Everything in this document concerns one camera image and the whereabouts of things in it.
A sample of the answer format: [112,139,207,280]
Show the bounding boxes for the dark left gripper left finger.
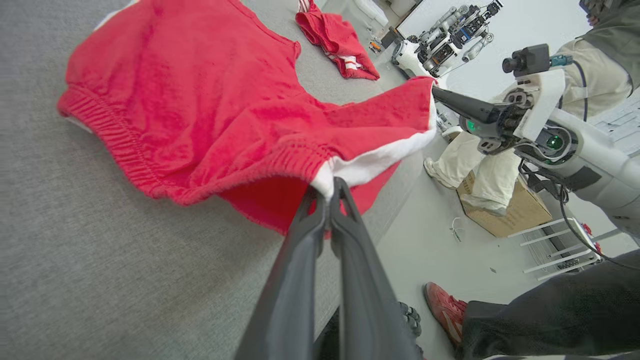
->
[234,186,329,360]

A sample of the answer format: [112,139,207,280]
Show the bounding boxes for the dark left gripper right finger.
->
[329,176,425,360]

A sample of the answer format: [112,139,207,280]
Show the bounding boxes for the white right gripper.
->
[432,69,568,156]

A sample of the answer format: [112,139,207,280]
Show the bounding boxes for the red shirt thin white stripes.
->
[295,0,381,81]

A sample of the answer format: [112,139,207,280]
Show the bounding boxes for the red shorts wide white stripe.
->
[56,0,439,237]

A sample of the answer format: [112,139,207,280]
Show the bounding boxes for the white grey background robot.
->
[390,0,504,80]

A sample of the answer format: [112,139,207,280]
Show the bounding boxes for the red sneaker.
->
[423,281,469,349]

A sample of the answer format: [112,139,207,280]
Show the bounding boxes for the person in beige trousers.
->
[423,0,640,217]

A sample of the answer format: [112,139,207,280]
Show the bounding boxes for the brown cardboard box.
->
[456,170,554,239]

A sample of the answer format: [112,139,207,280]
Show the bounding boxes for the white padded seat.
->
[320,0,421,28]

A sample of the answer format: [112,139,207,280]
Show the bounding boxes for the white printed paper sheets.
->
[589,92,640,147]

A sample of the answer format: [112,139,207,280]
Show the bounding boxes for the person in black trousers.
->
[457,249,640,360]

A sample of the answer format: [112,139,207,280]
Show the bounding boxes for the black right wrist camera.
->
[502,43,551,78]

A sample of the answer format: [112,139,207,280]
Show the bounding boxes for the thin white loose cable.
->
[449,216,467,244]

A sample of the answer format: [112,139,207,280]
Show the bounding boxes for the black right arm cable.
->
[518,160,640,273]

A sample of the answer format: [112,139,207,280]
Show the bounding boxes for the white wire rack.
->
[507,216,623,282]

